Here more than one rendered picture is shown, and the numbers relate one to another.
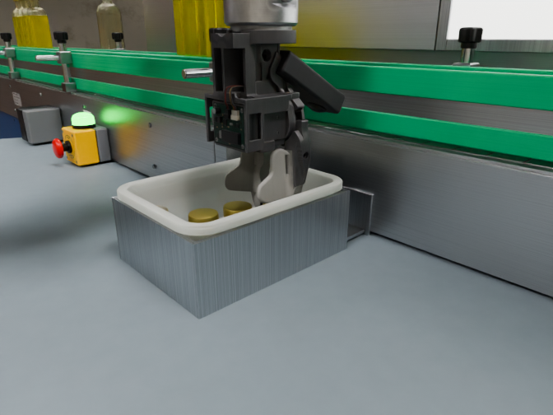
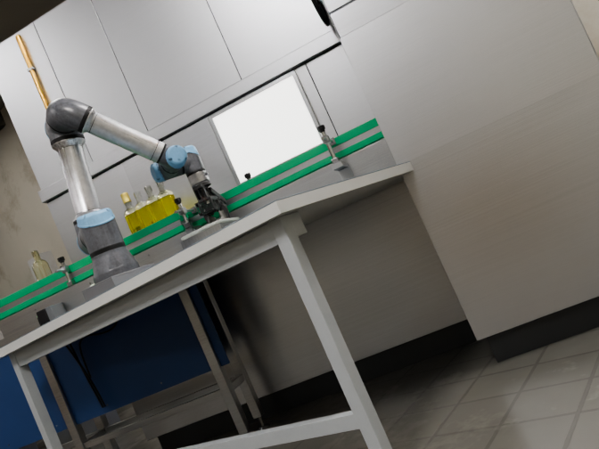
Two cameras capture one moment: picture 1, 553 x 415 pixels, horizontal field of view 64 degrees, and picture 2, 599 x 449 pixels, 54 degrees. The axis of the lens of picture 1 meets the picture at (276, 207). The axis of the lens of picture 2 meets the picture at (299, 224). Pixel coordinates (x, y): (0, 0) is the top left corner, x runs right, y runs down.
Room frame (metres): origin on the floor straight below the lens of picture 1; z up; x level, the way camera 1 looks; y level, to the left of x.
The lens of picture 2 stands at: (-1.57, 0.95, 0.61)
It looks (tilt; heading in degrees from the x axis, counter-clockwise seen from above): 3 degrees up; 328
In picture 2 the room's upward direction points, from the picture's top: 24 degrees counter-clockwise
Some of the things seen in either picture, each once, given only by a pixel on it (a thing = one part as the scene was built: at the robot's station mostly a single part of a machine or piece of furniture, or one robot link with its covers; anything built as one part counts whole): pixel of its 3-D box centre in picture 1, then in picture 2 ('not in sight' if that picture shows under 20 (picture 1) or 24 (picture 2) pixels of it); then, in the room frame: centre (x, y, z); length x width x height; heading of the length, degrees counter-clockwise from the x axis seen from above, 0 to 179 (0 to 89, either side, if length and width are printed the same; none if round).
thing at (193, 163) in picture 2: not in sight; (190, 161); (0.49, 0.02, 1.10); 0.09 x 0.08 x 0.11; 85
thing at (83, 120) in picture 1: (83, 119); not in sight; (0.91, 0.40, 0.84); 0.05 x 0.05 x 0.03
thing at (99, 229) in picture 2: not in sight; (99, 230); (0.40, 0.46, 0.95); 0.13 x 0.12 x 0.14; 175
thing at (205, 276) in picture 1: (252, 217); (218, 239); (0.51, 0.03, 0.79); 0.27 x 0.17 x 0.08; 133
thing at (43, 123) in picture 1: (40, 124); (53, 316); (1.12, 0.59, 0.79); 0.08 x 0.08 x 0.08; 43
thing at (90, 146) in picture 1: (85, 145); not in sight; (0.91, 0.40, 0.79); 0.07 x 0.07 x 0.07; 43
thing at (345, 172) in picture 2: not in sight; (333, 154); (0.17, -0.38, 0.90); 0.17 x 0.05 x 0.23; 133
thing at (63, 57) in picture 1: (54, 63); (62, 273); (1.05, 0.50, 0.94); 0.07 x 0.04 x 0.13; 133
